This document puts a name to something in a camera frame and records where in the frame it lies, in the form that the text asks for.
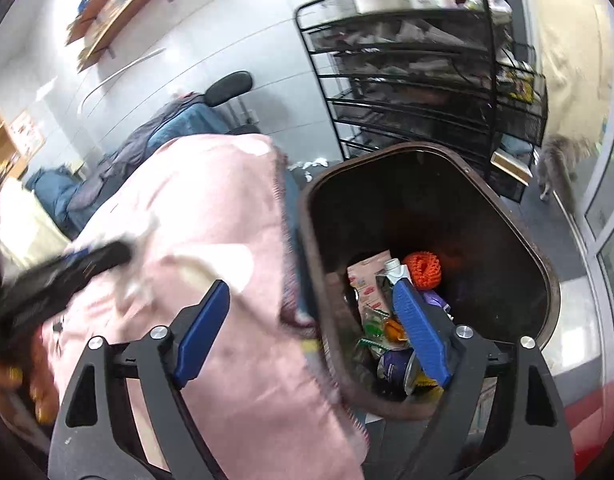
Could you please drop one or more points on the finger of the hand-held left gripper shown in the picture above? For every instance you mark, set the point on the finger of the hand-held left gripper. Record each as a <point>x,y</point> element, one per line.
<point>102,257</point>

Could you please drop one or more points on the white arc floor lamp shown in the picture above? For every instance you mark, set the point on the white arc floor lamp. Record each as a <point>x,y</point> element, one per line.
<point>137,62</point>

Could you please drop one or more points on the white and purple paper tub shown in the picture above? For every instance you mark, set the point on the white and purple paper tub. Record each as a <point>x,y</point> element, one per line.
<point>394,367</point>

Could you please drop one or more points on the pink polka-dot blanket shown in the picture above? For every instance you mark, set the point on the pink polka-dot blanket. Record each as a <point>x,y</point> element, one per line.
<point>212,220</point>

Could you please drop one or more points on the white crumpled tissue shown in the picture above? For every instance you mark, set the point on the white crumpled tissue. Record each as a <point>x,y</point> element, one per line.
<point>312,163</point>

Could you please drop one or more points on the purple plastic bag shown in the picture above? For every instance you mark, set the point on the purple plastic bag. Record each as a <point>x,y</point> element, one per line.
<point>434,302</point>

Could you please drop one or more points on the cream hanging cloth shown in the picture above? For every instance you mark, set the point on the cream hanging cloth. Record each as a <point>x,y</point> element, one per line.
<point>22,230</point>

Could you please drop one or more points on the green drink carton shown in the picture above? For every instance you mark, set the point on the green drink carton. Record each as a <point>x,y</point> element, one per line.
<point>387,280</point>

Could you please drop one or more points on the small cardboard box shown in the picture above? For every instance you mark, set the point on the small cardboard box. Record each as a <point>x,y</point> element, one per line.
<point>509,166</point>

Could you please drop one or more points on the blue jacket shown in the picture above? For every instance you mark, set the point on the blue jacket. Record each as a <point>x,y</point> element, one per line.
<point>52,192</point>

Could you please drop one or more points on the pink snack wrapper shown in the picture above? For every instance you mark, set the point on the pink snack wrapper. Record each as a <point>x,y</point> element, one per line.
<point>364,280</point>

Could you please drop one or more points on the orange foam fruit net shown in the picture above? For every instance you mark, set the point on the orange foam fruit net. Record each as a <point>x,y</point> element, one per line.
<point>422,270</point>

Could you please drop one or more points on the green snack wrapper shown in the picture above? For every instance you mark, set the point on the green snack wrapper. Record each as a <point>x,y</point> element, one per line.
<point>372,322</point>

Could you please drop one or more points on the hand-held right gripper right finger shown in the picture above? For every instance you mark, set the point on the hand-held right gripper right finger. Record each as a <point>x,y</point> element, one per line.
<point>419,330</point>

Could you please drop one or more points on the wooden wall shelf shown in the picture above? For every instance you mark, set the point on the wooden wall shelf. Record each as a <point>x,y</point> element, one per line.
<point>132,12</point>
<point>87,22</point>

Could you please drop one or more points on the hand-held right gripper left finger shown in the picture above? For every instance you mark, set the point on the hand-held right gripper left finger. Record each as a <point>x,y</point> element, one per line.
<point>202,330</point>

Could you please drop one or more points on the grey cat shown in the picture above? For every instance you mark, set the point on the grey cat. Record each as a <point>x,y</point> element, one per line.
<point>557,160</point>

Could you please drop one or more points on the person's left hand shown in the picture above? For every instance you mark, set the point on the person's left hand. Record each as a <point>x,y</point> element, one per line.
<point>22,380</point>

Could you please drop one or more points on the black round stool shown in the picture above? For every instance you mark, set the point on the black round stool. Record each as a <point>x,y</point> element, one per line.
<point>229,87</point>

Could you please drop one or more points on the grey-covered massage bed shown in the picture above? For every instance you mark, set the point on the grey-covered massage bed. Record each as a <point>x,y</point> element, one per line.
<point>137,160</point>

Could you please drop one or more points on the wall poster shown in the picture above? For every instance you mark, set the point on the wall poster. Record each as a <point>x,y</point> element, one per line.
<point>24,127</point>

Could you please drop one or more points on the black trash bin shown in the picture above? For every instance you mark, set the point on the black trash bin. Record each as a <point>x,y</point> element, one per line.
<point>437,200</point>

